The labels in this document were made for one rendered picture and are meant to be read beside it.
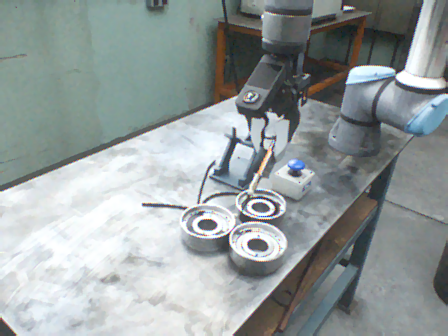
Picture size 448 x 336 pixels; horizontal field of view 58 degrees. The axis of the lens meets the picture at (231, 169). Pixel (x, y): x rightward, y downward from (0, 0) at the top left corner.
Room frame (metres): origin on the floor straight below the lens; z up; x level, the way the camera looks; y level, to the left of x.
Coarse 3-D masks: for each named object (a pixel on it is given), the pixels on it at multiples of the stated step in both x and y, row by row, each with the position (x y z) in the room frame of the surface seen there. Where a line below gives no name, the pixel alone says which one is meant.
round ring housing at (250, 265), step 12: (240, 228) 0.60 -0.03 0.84; (252, 228) 0.61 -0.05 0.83; (264, 228) 0.61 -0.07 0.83; (276, 228) 0.60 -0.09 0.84; (252, 240) 0.58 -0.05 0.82; (264, 240) 0.58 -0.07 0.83; (276, 240) 0.58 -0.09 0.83; (252, 252) 0.54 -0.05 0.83; (264, 252) 0.54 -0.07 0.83; (240, 264) 0.52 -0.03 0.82; (252, 264) 0.51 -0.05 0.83; (264, 264) 0.51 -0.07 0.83; (276, 264) 0.52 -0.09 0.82
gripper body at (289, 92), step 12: (264, 48) 0.65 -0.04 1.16; (276, 48) 0.63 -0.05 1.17; (288, 48) 0.63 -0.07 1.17; (300, 48) 0.64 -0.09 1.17; (300, 60) 0.69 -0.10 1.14; (300, 72) 0.69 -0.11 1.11; (288, 84) 0.63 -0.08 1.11; (300, 84) 0.65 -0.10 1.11; (276, 96) 0.63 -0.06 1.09; (288, 96) 0.62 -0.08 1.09; (300, 96) 0.69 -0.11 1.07; (276, 108) 0.63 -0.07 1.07; (288, 108) 0.62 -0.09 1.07
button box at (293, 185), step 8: (288, 168) 0.82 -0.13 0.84; (280, 176) 0.78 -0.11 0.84; (288, 176) 0.78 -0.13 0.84; (296, 176) 0.79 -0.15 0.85; (304, 176) 0.79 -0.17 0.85; (312, 176) 0.80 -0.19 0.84; (280, 184) 0.78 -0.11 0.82; (288, 184) 0.77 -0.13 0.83; (296, 184) 0.76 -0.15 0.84; (304, 184) 0.77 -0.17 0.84; (280, 192) 0.78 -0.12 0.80; (288, 192) 0.77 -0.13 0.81; (296, 192) 0.76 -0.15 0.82; (304, 192) 0.78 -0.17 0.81; (296, 200) 0.75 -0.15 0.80
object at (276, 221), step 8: (256, 192) 0.73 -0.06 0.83; (264, 192) 0.73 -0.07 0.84; (272, 192) 0.72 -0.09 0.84; (240, 200) 0.70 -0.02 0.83; (256, 200) 0.70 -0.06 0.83; (264, 200) 0.70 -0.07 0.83; (280, 200) 0.70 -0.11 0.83; (240, 208) 0.66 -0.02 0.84; (248, 208) 0.67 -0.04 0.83; (256, 208) 0.70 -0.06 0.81; (264, 208) 0.70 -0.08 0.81; (272, 208) 0.68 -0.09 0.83; (280, 208) 0.68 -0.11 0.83; (240, 216) 0.65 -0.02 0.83; (248, 216) 0.63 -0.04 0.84; (280, 216) 0.64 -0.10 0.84; (272, 224) 0.63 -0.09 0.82; (280, 224) 0.64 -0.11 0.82
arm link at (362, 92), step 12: (360, 72) 1.04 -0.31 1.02; (372, 72) 1.02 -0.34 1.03; (384, 72) 1.02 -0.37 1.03; (348, 84) 1.06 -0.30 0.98; (360, 84) 1.03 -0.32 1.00; (372, 84) 1.01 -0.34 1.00; (384, 84) 1.00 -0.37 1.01; (348, 96) 1.05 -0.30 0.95; (360, 96) 1.02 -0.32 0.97; (372, 96) 0.99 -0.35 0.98; (348, 108) 1.04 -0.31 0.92; (360, 108) 1.02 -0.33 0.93; (372, 108) 0.99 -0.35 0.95; (360, 120) 1.02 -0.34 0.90; (372, 120) 1.02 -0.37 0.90
